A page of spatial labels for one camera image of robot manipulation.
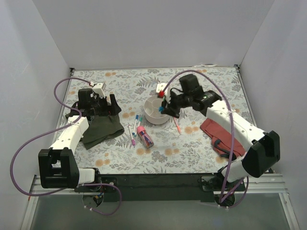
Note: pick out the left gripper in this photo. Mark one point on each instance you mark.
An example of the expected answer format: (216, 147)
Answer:
(106, 105)

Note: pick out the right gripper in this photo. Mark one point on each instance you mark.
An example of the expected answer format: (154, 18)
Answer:
(172, 103)

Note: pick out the blue black highlighter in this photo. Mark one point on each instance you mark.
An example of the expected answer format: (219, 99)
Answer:
(161, 110)

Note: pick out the orange pink pen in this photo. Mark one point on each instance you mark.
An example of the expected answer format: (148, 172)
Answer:
(177, 125)

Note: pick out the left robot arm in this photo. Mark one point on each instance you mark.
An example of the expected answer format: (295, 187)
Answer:
(57, 165)

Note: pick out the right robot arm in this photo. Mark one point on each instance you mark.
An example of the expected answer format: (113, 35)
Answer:
(262, 149)

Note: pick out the white round organizer container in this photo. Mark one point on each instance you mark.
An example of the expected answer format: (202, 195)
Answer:
(152, 113)

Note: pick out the dark green cloth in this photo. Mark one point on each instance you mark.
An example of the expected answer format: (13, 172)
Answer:
(94, 130)

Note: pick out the blue capped marker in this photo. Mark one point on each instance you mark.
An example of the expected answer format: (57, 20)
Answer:
(135, 125)

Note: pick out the floral table mat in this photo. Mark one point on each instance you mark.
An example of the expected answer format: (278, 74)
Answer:
(188, 152)

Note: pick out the pink lid pencil jar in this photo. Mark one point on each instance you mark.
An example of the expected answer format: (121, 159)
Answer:
(145, 138)

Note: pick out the pink capped marker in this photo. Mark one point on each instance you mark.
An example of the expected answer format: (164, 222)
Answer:
(131, 135)

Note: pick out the red cloth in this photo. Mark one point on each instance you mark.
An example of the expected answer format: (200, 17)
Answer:
(220, 138)

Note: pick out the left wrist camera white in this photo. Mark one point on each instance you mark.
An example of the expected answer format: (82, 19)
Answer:
(99, 89)

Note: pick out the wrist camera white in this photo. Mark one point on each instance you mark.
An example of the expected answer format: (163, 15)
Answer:
(164, 90)
(99, 89)

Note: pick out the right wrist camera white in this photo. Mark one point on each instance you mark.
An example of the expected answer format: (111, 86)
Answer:
(164, 90)

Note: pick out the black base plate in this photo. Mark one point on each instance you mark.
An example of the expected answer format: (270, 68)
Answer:
(165, 187)

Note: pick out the aluminium front rail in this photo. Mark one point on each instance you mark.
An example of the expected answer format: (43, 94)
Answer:
(164, 202)

